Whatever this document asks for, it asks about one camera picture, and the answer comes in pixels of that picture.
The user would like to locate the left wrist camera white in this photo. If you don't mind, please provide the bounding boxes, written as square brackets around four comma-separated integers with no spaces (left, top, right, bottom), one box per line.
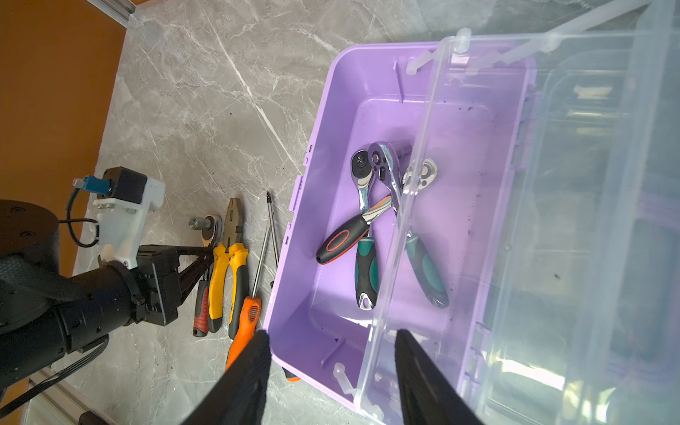
[73,166,166,269]

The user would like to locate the yellow handled pliers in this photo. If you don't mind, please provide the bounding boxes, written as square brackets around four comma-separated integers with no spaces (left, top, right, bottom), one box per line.
[208,198,249,339]

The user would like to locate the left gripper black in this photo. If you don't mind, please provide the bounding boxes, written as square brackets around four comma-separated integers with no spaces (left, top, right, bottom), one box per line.
[127,245,214,326]

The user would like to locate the purple toolbox base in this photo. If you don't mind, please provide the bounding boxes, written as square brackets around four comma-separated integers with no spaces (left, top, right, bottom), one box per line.
[265,38,538,424]

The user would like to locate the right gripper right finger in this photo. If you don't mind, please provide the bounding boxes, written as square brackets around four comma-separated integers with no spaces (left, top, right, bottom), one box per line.
[395,329,481,424]

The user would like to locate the orange black screwdriver large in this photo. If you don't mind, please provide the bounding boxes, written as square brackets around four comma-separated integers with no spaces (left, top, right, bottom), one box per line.
[225,225,271,370]

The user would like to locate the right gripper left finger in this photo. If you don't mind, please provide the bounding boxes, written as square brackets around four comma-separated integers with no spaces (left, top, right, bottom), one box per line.
[182,330,271,424]

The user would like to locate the clear toolbox lid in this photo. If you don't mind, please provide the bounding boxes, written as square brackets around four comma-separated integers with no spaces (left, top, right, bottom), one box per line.
[352,0,680,425]

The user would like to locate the green handled ratchet wrench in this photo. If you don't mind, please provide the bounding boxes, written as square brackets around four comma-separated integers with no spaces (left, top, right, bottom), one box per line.
[351,150,378,311]

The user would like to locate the red black ratchet wrench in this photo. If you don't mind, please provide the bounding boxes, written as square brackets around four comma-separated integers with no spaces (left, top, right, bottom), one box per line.
[315,158,438,265]

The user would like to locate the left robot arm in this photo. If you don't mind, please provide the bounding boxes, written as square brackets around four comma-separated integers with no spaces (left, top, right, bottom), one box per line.
[1,199,214,417]

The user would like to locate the left aluminium corner post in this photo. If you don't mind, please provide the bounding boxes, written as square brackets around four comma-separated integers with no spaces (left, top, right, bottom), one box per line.
[87,0,136,27]

